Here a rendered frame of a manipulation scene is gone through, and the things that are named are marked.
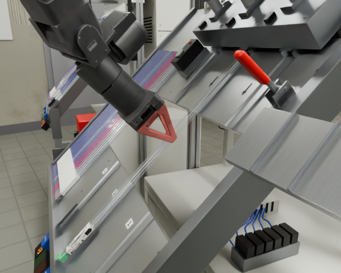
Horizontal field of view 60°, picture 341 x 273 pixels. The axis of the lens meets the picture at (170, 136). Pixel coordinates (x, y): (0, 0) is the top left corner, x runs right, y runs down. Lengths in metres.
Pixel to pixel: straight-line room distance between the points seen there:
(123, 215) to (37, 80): 3.68
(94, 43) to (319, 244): 0.71
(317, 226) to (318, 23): 0.62
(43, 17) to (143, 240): 0.33
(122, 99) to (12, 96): 3.67
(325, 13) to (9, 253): 1.82
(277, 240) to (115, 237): 0.39
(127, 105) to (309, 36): 0.28
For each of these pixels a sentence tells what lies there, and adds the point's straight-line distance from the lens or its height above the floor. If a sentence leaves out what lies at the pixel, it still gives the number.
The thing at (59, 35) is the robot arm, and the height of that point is 1.11.
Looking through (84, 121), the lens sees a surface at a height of 0.78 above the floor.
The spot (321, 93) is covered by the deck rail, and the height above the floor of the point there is 1.04.
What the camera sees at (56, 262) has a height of 0.73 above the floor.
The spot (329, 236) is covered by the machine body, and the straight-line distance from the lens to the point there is 0.91.
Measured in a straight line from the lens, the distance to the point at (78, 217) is 0.67.
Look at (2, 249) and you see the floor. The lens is 1.99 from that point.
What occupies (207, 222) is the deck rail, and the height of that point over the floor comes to 0.89.
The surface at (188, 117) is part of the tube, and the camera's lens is 0.54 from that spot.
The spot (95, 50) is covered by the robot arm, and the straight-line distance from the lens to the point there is 0.43.
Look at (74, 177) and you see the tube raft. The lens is 0.79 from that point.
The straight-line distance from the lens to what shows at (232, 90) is 0.54.
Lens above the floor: 1.11
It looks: 18 degrees down
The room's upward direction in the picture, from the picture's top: straight up
